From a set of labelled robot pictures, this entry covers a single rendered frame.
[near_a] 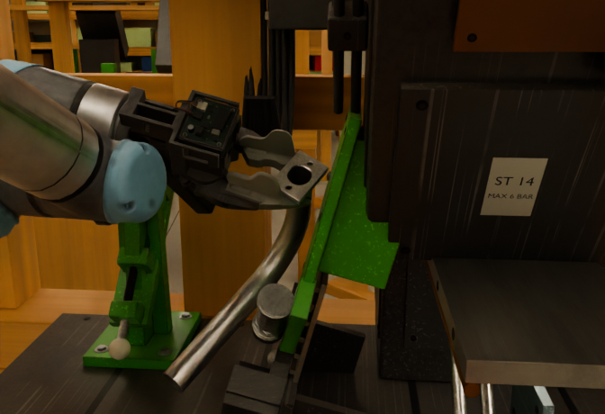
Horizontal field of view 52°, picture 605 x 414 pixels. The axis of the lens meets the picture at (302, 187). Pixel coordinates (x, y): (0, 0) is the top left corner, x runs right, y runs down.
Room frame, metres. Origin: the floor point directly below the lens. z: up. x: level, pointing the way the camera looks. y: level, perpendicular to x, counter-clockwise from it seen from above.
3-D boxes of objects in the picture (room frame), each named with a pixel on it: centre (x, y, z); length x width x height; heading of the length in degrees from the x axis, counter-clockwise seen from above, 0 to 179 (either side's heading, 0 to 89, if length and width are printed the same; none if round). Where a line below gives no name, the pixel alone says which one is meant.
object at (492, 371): (0.57, -0.21, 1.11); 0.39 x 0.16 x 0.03; 175
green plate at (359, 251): (0.62, -0.06, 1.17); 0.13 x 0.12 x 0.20; 85
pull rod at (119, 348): (0.75, 0.24, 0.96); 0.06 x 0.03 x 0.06; 175
